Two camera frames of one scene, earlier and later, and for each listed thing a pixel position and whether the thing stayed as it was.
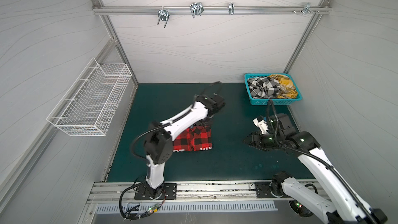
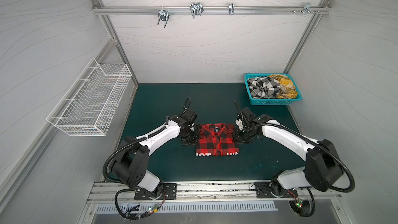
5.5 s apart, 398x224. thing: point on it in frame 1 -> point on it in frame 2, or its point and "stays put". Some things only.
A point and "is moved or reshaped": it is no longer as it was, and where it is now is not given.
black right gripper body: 259,139 -> 243,135
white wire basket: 89,107 stays put
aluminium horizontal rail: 210,9 stays put
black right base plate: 263,190 stays put
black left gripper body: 202,123 -> 190,136
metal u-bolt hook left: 164,15 stays put
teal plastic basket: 281,87 stays put
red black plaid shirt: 198,138 is moved or reshaped
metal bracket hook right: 307,9 stays put
